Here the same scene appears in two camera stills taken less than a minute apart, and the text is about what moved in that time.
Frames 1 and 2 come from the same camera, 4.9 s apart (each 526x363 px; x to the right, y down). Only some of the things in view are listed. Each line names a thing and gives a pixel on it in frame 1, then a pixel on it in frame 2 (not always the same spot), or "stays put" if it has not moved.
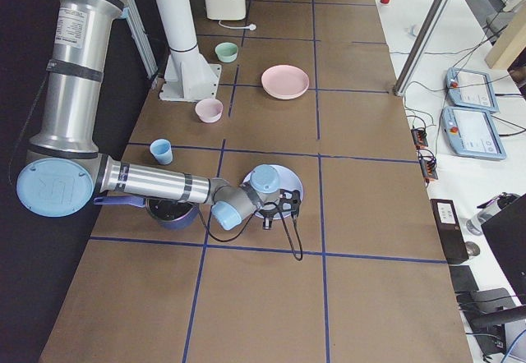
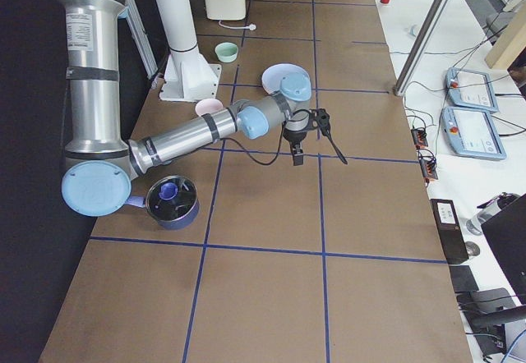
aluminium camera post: (428, 32) stays put
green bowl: (226, 52) stays put
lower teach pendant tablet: (472, 132) stays put
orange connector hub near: (428, 164) stays put
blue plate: (274, 178) → (291, 80)
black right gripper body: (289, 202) → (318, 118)
